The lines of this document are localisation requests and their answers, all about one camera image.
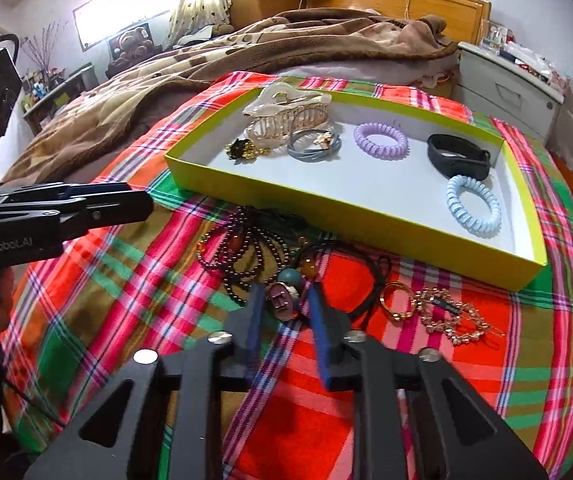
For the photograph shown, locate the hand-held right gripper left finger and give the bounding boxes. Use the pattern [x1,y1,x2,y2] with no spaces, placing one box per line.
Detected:
[24,282,267,480]

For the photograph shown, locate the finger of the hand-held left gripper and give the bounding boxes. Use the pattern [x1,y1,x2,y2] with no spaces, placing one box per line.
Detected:
[0,191,153,241]
[0,182,142,201]

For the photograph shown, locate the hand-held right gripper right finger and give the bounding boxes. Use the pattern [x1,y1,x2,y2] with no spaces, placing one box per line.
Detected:
[307,284,550,480]

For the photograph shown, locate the face pendant cord necklace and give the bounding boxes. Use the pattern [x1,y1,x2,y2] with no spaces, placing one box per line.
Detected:
[265,242,392,331]

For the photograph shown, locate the black and gold brooch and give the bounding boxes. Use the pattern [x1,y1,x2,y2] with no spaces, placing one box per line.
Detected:
[224,138,271,163]

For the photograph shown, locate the yellow-green cardboard box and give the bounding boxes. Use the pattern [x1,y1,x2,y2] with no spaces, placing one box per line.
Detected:
[164,85,550,292]

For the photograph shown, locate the grey hair tie with flower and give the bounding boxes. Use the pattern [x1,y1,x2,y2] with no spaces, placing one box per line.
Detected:
[286,127,342,163]

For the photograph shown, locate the pale blue spiral hair tie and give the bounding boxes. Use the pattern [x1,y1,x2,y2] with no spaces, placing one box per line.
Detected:
[445,175,502,238]

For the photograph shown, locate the translucent hair claw clip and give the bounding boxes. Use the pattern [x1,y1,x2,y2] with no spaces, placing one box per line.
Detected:
[242,84,335,142]

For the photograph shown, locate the purple spiral hair tie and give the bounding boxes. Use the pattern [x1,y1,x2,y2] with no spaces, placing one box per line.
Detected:
[354,121,408,161]

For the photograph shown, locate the black wristband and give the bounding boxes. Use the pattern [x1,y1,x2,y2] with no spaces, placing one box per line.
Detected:
[427,133,492,181]

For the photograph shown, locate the person's left hand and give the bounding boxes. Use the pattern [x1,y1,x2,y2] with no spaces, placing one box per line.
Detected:
[0,267,16,333]

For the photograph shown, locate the cluttered desk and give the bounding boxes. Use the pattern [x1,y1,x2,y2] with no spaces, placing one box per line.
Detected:
[20,62,100,136]

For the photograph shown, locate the plaid cloth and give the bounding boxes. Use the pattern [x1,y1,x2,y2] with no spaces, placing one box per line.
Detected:
[0,72,573,480]

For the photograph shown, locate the dried branches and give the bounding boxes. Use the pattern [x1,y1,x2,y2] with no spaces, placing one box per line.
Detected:
[20,21,70,78]

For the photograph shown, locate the brown blanket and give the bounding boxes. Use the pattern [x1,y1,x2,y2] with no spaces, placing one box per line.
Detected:
[1,10,460,186]

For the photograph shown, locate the teddy bear picture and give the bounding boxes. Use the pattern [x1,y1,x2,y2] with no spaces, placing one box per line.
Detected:
[108,24,160,68]

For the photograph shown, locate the window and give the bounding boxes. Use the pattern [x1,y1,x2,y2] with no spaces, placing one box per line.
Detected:
[73,0,177,53]

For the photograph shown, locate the dotted curtain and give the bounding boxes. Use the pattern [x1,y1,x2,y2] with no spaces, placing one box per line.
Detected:
[166,0,232,48]

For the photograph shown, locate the grey nightstand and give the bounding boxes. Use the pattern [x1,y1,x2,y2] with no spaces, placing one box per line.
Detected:
[454,40,565,143]

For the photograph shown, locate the wooden headboard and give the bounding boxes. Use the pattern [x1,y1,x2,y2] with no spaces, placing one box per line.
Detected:
[307,0,492,46]

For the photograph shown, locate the nightstand clutter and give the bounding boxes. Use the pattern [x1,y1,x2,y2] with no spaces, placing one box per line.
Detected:
[501,35,570,86]

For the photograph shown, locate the dark beaded necklace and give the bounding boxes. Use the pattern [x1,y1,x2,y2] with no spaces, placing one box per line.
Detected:
[196,205,307,306]

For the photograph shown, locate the gold ring hair tie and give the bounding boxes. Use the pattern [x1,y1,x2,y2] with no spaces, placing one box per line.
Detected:
[379,282,415,323]

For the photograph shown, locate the gold chain hair clip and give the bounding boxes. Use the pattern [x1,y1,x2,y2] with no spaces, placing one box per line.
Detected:
[411,287,505,348]

